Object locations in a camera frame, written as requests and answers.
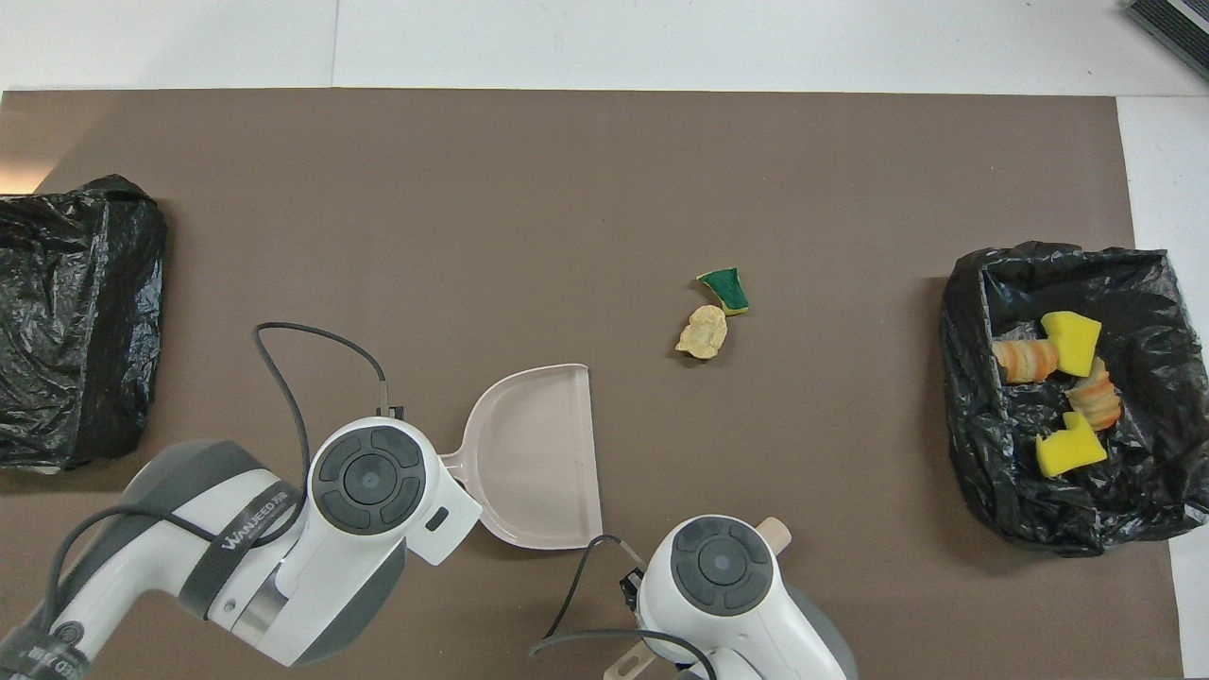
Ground beige plastic dustpan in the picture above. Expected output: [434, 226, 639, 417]
[439, 364, 604, 551]

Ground beige hand brush black bristles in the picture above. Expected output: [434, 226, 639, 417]
[604, 517, 792, 680]

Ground green yellow sponge piece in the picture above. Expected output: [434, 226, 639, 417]
[696, 267, 751, 316]

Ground crusty bread chunk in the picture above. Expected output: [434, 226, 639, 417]
[1065, 357, 1123, 432]
[992, 338, 1061, 384]

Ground notched yellow sponge piece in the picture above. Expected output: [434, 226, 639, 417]
[1035, 411, 1109, 479]

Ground yellow sponge block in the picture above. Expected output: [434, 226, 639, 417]
[1041, 311, 1103, 378]

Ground bin wrapped black bag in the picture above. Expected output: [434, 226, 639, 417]
[0, 174, 169, 473]

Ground open bin black bag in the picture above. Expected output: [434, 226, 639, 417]
[942, 240, 1209, 558]

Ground brown paper table mat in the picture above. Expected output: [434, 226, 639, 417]
[0, 89, 1182, 680]

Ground dark ribbed device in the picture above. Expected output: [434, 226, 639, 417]
[1124, 0, 1209, 81]

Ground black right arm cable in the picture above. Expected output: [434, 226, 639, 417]
[527, 534, 719, 680]

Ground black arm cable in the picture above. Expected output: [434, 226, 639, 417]
[527, 534, 719, 680]
[38, 322, 393, 653]

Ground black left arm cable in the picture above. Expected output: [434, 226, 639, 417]
[38, 322, 393, 653]

